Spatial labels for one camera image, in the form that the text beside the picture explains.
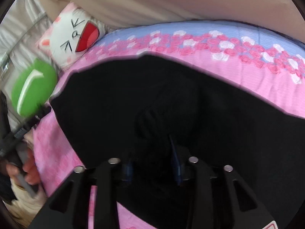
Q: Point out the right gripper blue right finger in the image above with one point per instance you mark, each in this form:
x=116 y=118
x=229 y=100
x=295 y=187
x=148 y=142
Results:
x=193 y=202

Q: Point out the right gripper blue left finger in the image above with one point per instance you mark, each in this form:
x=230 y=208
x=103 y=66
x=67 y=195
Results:
x=110 y=176

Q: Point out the black pants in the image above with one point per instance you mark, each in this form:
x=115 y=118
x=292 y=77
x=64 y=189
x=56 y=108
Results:
x=132 y=109

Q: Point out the person's left hand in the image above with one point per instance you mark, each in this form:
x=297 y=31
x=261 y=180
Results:
x=32 y=177

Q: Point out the green round cushion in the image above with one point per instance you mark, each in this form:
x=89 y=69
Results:
x=33 y=88

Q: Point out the white cat face pillow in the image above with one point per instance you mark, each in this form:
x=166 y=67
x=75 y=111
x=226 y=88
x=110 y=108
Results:
x=72 y=33

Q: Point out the beige duvet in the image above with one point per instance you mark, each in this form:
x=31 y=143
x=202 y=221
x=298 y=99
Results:
x=278 y=15

